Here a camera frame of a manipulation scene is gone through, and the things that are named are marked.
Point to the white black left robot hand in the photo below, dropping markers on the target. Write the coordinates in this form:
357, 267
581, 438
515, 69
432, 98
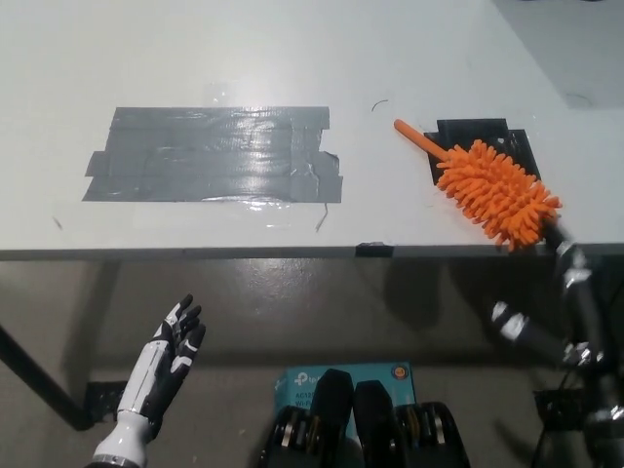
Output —
146, 380

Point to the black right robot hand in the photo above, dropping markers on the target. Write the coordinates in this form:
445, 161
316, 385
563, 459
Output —
582, 312

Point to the orange microfibre duster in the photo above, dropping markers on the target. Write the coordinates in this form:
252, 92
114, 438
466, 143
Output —
492, 187

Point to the black table leg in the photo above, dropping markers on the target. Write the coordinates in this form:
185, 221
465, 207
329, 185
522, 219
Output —
44, 380

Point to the teal router box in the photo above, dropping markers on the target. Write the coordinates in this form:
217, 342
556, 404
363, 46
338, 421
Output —
302, 385

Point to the clear tape strip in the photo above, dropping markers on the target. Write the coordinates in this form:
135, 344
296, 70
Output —
170, 214

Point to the grey duct tape patch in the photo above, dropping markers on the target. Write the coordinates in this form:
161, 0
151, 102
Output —
205, 156

